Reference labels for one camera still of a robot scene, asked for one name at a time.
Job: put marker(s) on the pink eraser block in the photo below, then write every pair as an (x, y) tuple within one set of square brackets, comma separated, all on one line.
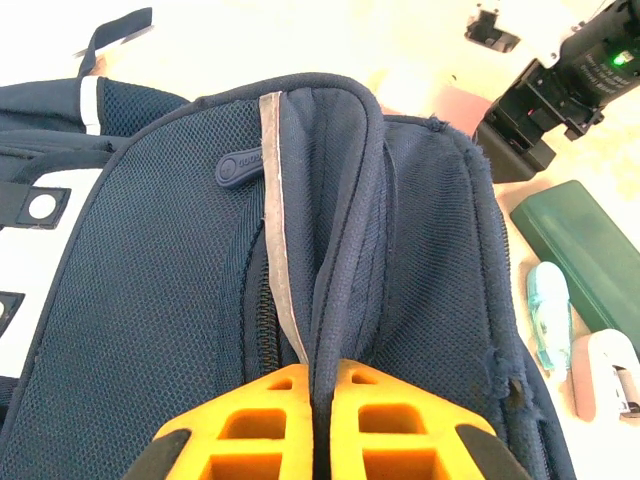
[(460, 107)]

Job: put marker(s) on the green pencil case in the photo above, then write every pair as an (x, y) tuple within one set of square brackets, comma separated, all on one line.
[(585, 250)]

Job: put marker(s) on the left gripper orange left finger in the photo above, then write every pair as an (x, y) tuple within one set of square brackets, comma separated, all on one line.
[(250, 440)]

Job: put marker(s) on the navy blue backpack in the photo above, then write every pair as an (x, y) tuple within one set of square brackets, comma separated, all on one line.
[(175, 275)]

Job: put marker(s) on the pink and white stapler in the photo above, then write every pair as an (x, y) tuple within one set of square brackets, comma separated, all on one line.
[(605, 370)]

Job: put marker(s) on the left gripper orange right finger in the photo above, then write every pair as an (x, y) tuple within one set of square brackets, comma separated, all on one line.
[(400, 440)]

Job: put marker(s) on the teal correction tape dispenser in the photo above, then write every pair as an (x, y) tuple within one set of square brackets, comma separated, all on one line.
[(550, 310)]

